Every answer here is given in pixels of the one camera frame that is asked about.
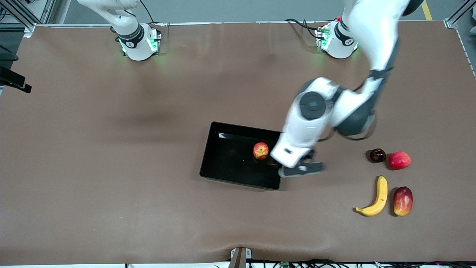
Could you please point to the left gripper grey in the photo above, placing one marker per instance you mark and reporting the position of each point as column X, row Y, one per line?
column 310, row 154

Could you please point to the red yellow apple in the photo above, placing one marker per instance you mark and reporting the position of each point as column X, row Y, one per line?
column 261, row 150

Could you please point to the black plastic box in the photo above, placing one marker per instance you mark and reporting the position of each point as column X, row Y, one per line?
column 230, row 160

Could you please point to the yellow banana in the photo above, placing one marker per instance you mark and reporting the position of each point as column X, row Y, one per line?
column 381, row 195

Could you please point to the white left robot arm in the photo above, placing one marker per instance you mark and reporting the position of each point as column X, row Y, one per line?
column 308, row 123

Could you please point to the dark purple plum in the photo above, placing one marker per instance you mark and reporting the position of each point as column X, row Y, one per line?
column 378, row 155

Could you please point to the red peach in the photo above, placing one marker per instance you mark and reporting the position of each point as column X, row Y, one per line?
column 399, row 160

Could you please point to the red yellow mango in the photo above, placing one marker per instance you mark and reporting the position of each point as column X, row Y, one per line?
column 403, row 201

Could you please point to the brown table cover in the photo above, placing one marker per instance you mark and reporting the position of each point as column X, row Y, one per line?
column 186, row 223

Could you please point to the aluminium frame profile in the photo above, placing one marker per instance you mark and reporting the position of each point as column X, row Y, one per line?
column 22, row 15
column 459, row 15

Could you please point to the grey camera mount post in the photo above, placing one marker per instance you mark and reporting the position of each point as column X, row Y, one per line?
column 238, row 258

